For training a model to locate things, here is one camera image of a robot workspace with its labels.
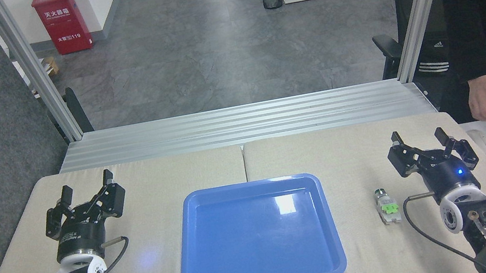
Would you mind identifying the white computer mouse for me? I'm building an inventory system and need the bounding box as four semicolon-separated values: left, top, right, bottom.
466;127;486;160

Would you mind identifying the red fire extinguisher box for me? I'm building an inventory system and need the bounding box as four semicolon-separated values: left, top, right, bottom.
31;0;95;59

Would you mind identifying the silver aluminium rail platform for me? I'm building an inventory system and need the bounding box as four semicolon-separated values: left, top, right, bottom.
53;71;437;178

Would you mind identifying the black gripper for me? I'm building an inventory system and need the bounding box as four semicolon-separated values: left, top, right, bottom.
383;118;485;208
37;167;136;266

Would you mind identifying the blue plastic tray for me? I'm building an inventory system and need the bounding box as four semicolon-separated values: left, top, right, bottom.
164;167;350;273

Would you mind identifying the switch part with green clip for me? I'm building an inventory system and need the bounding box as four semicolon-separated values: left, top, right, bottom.
373;186;403;227

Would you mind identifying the black garment with white stripes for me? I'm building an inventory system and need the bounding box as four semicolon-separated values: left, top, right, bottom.
404;20;464;116

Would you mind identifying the black partition foot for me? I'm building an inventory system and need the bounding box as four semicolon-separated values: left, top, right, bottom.
43;84;95;141

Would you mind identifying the small cardboard box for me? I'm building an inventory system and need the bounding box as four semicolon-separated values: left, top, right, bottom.
40;55;61;78

